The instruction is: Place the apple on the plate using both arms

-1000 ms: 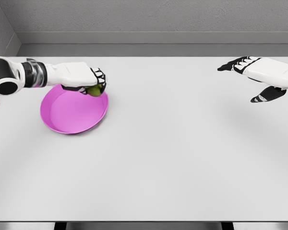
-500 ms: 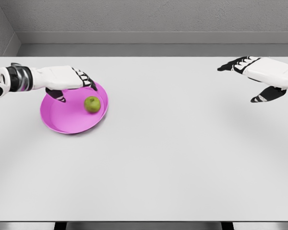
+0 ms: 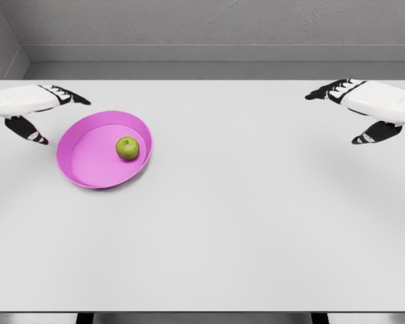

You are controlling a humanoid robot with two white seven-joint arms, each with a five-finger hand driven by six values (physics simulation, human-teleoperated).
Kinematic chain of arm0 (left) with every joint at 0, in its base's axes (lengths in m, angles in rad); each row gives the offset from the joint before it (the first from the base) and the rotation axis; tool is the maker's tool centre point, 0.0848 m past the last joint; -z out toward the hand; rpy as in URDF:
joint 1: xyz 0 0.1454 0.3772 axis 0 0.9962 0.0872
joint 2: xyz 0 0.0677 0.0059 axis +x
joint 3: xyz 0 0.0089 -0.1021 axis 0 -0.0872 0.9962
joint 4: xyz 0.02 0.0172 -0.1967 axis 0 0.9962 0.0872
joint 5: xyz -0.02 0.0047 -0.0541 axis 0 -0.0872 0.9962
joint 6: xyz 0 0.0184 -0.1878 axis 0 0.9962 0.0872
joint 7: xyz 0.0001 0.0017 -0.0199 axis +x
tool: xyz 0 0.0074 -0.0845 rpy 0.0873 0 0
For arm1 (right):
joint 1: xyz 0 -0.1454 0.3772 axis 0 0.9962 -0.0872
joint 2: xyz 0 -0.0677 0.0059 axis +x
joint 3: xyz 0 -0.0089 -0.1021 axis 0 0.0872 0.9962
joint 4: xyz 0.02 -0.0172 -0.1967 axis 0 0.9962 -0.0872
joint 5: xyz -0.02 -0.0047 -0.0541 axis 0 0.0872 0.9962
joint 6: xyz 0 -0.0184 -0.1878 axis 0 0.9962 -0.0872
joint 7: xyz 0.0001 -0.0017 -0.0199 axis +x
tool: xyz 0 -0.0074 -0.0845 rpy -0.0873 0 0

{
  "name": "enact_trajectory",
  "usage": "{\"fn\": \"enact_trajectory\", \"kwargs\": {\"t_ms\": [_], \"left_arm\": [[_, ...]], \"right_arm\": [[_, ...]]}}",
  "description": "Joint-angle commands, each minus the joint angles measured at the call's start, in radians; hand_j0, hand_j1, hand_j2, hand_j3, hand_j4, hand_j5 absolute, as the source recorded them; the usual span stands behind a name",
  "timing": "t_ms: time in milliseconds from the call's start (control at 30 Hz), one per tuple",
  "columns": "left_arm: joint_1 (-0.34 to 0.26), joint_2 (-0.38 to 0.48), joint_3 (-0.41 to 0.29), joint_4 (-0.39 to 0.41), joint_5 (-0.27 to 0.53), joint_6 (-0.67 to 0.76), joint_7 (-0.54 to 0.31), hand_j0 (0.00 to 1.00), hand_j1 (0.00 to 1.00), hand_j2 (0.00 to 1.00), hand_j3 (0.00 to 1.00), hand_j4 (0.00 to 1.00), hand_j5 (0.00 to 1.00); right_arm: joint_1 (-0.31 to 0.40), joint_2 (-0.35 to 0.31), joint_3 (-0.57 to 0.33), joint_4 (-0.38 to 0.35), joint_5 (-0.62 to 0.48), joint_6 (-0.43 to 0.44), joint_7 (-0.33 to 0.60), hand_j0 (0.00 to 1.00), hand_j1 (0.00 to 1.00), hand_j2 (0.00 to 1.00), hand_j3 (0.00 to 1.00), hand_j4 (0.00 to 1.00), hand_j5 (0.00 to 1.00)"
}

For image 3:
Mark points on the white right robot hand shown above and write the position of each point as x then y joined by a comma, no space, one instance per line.
378,101

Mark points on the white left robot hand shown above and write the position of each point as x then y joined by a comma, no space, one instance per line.
27,99

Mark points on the green apple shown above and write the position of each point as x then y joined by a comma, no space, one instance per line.
127,148

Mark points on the pink round plate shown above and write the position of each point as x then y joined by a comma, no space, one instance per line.
94,158

